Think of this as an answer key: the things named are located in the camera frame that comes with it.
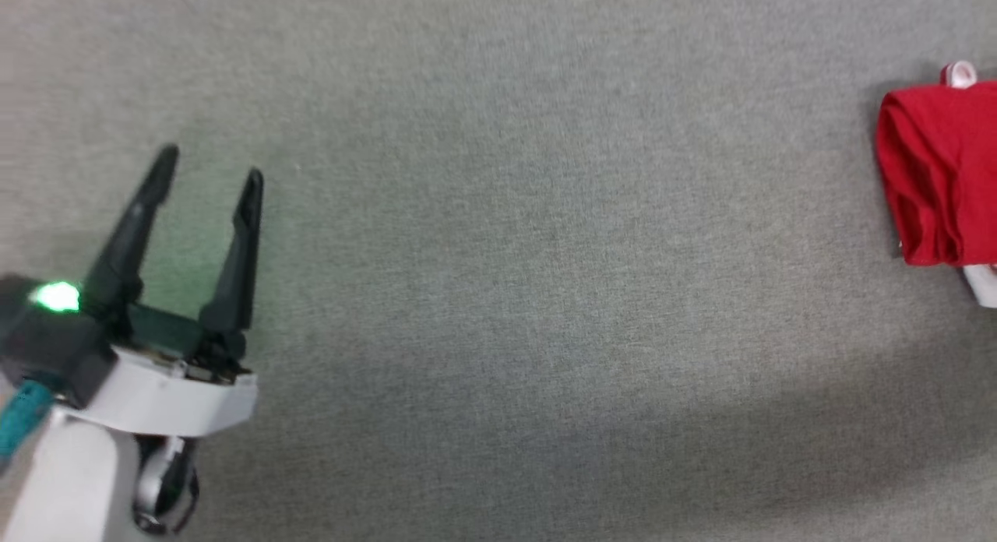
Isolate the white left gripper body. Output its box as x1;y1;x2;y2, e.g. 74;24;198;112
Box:
81;304;259;438

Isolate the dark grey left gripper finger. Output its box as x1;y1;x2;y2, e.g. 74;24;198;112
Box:
81;143;181;326
199;168;265;357

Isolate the red white jersey garment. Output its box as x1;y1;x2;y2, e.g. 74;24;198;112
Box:
875;59;997;309

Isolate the teal left cable connector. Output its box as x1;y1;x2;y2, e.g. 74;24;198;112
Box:
0;380;57;469

